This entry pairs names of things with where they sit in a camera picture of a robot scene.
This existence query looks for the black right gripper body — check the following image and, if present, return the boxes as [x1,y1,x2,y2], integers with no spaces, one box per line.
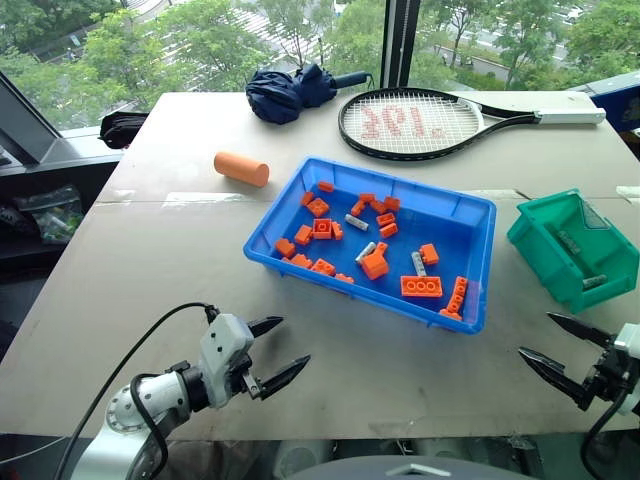
[583,345,640,405]

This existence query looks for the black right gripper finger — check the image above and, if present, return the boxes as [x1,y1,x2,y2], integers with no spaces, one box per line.
[546,312,618,349]
[517,347,594,412]

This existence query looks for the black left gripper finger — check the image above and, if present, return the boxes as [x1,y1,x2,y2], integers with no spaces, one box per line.
[257,354,313,401]
[244,315,286,340]

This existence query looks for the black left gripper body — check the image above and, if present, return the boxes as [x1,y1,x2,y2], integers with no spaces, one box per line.
[227,351,264,401]

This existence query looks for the green plastic bin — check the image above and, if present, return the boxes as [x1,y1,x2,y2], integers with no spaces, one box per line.
[506,187,640,316]

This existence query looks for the orange narrow studded toy brick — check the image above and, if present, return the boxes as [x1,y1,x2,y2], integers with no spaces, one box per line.
[446,275,469,314]

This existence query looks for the orange foam cylinder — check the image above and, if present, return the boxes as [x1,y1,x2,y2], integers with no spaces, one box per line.
[213,150,271,188]

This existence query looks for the blue plastic tray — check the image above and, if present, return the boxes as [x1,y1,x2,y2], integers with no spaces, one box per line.
[242,156,498,336]

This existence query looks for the black white tennis racket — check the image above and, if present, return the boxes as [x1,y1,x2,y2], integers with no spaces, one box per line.
[337,87,608,163]

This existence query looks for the navy folded umbrella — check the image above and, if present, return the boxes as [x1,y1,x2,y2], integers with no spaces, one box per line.
[244,62,376,125]

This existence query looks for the blue container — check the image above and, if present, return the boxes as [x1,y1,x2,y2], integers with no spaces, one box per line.
[568,76,640,132]

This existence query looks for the clear plastic bag with parts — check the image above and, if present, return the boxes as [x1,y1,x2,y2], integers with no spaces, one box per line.
[13,183,86,246]

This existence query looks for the black bag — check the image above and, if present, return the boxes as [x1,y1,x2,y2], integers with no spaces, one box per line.
[98,111,149,150]

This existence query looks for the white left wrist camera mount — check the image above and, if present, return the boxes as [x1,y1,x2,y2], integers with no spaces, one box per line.
[199,313,256,408]

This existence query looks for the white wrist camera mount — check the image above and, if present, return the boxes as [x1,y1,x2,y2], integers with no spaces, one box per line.
[199,313,256,408]
[611,322,640,417]

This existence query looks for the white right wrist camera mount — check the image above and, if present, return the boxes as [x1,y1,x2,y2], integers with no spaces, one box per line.
[611,322,640,417]

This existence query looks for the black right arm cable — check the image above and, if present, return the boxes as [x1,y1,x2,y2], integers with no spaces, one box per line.
[579,385,632,480]

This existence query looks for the dark slanted frame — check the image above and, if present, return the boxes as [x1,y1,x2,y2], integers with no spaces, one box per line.
[0,69,67,167]

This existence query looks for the dark window frame post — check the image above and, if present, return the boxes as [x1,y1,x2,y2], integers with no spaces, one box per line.
[380,0,422,90]

